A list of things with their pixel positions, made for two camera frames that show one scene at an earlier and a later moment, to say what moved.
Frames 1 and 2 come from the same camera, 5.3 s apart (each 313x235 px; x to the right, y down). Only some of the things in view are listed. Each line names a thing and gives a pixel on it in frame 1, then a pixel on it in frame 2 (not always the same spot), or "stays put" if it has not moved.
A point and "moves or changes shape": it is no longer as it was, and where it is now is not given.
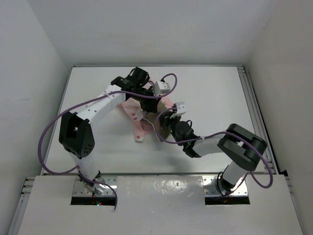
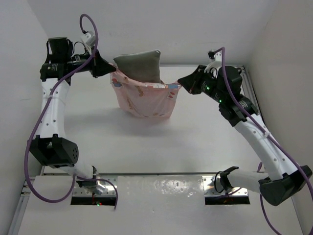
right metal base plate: x=211 y=188 stays put
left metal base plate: x=79 y=189 stays put
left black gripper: x=150 y=105 → x=99 y=67
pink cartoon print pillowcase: x=134 y=109 moves or changes shape
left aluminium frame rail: x=24 y=199 stays put
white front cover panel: x=159 y=205 stays put
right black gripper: x=167 y=121 → x=196 y=80
